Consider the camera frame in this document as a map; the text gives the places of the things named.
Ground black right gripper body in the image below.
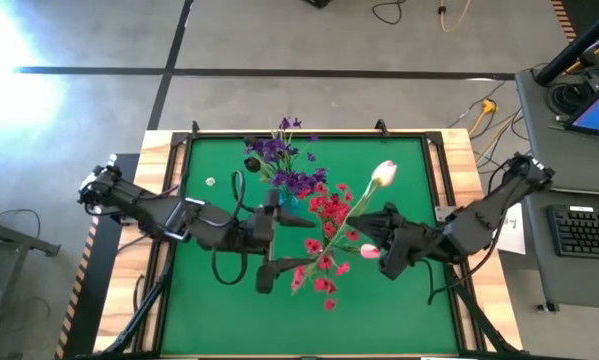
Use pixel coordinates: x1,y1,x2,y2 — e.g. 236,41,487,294
376,205,448,281

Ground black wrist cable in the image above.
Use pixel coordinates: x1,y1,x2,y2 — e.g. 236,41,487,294
210,169,253,287
426,257,480,306

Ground pink artificial tulip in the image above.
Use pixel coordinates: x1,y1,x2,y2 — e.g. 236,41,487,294
291,159,399,297
346,242,382,261

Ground black pole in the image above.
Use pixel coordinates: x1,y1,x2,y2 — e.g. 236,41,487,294
534,2,599,86

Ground black keyboard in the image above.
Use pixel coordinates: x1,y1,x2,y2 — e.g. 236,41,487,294
546,203,599,262

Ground yellow floor cable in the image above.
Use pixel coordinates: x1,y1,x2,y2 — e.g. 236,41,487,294
438,0,474,34

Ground purple artificial flower bunch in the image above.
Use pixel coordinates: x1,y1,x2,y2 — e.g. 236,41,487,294
271,167,329,199
242,116,320,169

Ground grey desk with keyboard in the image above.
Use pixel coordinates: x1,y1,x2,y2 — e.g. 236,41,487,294
521,187,599,312

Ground green table mat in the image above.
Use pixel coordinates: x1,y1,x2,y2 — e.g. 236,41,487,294
159,135,461,357

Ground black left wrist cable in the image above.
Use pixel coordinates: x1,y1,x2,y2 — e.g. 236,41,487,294
210,169,253,287

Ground coiled black cables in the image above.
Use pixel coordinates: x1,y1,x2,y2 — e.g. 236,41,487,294
547,79,596,117

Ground yellow extension cord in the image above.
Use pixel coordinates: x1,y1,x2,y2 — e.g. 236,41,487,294
468,98,523,159

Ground white paper sheet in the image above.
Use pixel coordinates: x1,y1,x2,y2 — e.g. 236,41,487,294
493,202,528,256

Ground black diagonal strut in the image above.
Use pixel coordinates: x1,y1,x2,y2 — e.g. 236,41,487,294
98,249,176,357
443,259,523,357

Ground black table frame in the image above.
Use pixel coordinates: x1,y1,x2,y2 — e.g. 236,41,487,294
143,127,480,360

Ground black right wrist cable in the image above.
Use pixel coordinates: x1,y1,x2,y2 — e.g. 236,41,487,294
426,257,480,306

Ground grey desk with laptop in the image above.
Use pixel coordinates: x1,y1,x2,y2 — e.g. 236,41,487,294
514,67,599,197

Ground black floor cable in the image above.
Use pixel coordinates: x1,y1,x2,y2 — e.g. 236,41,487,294
371,0,406,26

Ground grey metal stand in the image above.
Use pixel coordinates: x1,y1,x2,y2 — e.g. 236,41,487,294
0,199,63,360

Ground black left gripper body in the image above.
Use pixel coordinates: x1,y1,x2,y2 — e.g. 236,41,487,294
195,189,282,265

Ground blue glass vase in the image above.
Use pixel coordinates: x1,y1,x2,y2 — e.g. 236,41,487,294
278,192,301,215

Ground black floor mat striped edge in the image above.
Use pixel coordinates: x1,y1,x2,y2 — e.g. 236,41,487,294
551,0,599,71
53,152,140,360

